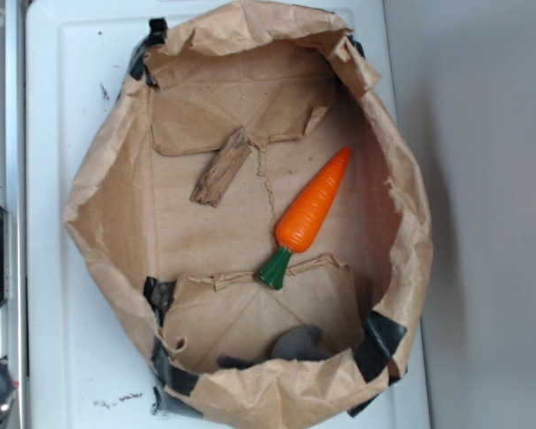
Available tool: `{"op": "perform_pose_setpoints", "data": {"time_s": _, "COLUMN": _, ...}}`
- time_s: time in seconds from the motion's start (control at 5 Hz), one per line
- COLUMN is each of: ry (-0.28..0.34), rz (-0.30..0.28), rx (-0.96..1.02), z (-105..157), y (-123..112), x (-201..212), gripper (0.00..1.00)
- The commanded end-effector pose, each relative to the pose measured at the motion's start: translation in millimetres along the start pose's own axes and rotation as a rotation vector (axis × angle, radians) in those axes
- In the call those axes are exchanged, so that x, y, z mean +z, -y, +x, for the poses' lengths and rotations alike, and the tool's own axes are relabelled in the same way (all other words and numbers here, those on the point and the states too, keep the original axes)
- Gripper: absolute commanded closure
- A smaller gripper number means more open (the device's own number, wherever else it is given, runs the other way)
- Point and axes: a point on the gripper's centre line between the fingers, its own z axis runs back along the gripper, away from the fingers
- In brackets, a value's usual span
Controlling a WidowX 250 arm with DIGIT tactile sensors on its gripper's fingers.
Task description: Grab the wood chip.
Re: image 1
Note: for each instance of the brown wood chip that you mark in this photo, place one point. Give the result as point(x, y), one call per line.
point(220, 173)

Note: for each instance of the brown paper bag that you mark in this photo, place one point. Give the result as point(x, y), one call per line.
point(181, 276)

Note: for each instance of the orange toy carrot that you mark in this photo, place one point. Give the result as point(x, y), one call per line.
point(299, 226)

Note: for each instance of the grey plush toy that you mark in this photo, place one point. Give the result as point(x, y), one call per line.
point(300, 343)

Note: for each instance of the white plastic tray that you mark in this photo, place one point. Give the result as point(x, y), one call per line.
point(84, 370)

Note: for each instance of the silver aluminium frame rail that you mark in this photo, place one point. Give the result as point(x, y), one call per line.
point(14, 397)

